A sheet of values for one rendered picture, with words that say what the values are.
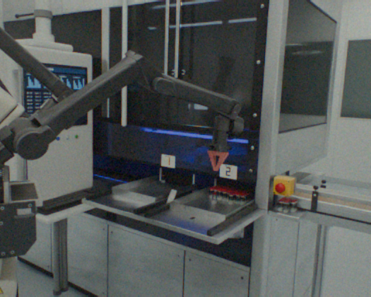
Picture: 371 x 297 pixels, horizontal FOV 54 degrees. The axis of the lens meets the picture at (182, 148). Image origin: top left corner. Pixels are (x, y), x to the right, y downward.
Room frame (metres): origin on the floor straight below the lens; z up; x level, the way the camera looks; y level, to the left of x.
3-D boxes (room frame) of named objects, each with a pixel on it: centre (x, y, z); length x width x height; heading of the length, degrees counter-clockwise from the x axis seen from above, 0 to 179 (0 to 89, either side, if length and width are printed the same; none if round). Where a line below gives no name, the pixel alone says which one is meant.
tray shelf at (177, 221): (1.55, 0.02, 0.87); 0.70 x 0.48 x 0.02; 55
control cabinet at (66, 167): (1.85, 0.71, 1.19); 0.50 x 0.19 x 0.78; 149
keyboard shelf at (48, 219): (1.74, 0.57, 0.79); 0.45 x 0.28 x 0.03; 149
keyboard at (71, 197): (1.73, 0.55, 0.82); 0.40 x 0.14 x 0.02; 149
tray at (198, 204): (1.51, -0.16, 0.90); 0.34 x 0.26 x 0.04; 145
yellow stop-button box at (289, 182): (1.47, -0.43, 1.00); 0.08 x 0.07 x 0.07; 145
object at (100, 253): (2.47, 0.20, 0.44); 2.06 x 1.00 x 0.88; 55
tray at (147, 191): (1.70, 0.12, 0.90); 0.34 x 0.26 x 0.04; 145
